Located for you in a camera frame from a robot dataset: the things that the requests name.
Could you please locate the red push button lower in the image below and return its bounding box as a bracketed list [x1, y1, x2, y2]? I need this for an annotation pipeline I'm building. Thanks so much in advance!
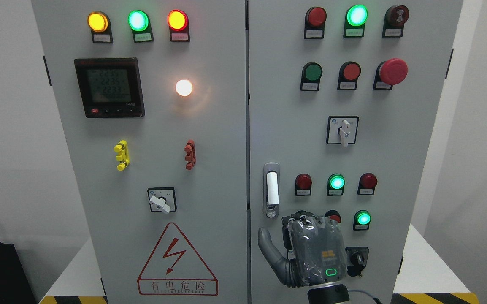
[324, 210, 342, 223]

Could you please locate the black rotary knob switch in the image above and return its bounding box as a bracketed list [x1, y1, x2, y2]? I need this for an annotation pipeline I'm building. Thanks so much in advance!
[345, 247, 369, 277]

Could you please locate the green indicator light top left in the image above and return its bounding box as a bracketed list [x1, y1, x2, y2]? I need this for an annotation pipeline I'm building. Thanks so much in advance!
[127, 10, 154, 43]

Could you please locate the green lit push button lower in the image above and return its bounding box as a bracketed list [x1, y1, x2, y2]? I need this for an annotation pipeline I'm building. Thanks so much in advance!
[353, 210, 372, 231]

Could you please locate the red lit indicator light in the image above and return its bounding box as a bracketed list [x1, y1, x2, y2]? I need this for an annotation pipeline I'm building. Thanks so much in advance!
[168, 9, 191, 42]

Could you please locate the dark red indicator top right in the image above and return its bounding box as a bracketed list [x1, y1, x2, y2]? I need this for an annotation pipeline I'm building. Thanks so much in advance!
[304, 6, 327, 40]

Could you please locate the dark red indicator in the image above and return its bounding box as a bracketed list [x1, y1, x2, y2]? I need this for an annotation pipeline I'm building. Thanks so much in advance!
[304, 6, 327, 40]
[295, 173, 312, 196]
[357, 173, 377, 195]

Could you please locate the yellow terminal connector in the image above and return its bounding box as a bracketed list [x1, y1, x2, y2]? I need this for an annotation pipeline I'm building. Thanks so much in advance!
[114, 140, 130, 171]

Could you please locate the red push button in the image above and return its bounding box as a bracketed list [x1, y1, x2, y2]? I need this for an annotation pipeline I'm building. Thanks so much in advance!
[324, 210, 342, 223]
[337, 61, 361, 91]

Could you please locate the white selector switch upper right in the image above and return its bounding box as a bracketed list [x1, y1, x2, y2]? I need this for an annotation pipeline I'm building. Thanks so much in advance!
[326, 116, 359, 147]

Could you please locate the green lit indicator top right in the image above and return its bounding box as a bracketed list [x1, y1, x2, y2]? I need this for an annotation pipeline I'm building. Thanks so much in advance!
[344, 4, 368, 38]

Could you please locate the yellow indicator light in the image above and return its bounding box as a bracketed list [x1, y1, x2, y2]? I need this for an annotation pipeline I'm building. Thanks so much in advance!
[87, 11, 114, 43]

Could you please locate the right grey cabinet door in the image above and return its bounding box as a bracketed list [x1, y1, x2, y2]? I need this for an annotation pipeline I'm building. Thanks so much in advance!
[249, 0, 463, 304]

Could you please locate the red electric hazard warning sticker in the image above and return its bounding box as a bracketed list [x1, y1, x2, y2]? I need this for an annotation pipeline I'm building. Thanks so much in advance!
[137, 223, 219, 296]

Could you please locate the left door white selector switch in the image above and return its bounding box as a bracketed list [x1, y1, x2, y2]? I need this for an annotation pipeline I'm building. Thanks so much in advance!
[147, 187, 177, 214]

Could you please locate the dark red indicator middle left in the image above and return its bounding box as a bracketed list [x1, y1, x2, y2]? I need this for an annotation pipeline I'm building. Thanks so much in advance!
[295, 173, 312, 196]

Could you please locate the dark red indicator middle right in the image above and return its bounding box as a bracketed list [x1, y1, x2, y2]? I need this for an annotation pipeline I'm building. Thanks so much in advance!
[357, 173, 377, 195]

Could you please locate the dark red buzzer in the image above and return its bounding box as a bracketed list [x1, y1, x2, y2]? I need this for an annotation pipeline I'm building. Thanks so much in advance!
[382, 5, 410, 38]

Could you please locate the red terminal connector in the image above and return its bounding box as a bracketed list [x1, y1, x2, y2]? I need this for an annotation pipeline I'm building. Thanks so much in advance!
[184, 140, 197, 171]

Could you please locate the silver door handle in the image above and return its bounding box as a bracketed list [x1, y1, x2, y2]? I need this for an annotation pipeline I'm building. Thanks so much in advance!
[263, 162, 280, 219]

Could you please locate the black digital power meter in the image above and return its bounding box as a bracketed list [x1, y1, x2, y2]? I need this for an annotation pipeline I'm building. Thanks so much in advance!
[74, 57, 145, 119]

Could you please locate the green push button upper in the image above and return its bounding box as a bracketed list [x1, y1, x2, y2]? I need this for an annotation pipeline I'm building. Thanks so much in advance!
[300, 62, 323, 92]

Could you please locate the red emergency stop button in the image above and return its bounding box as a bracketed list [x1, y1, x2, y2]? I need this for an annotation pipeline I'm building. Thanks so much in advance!
[373, 58, 408, 90]

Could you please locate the green lit indicator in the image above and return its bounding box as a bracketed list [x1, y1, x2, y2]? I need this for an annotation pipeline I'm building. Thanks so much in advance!
[327, 173, 345, 196]
[344, 4, 368, 38]

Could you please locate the white platform with hazard stripes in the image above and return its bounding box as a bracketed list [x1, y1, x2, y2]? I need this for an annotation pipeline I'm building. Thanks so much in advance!
[41, 226, 479, 304]

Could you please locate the left grey cabinet door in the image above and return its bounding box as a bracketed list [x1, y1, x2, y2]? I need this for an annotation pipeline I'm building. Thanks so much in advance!
[32, 0, 248, 304]

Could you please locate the red push button upper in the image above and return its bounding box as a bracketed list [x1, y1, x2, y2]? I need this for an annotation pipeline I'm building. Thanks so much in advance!
[337, 61, 361, 91]

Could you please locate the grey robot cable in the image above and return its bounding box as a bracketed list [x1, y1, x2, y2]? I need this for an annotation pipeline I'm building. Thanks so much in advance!
[347, 289, 382, 304]

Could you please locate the white lit indicator lamp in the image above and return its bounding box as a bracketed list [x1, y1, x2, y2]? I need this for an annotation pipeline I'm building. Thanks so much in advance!
[175, 79, 194, 97]

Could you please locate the grey cabinet door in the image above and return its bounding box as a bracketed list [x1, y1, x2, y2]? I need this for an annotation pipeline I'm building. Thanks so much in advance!
[249, 0, 463, 304]
[32, 0, 248, 304]

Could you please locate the green lit indicator middle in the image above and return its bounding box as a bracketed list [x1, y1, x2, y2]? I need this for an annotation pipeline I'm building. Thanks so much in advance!
[327, 173, 345, 196]

